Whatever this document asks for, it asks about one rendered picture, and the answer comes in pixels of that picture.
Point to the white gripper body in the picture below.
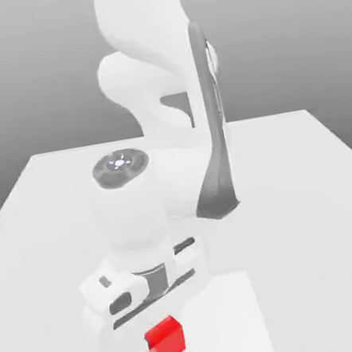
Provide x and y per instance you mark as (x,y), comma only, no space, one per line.
(186,266)

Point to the small red cube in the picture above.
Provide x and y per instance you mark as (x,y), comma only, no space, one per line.
(168,345)

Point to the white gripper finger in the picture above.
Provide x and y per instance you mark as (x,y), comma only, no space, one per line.
(106,344)

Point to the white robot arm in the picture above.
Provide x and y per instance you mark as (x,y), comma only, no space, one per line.
(148,70)

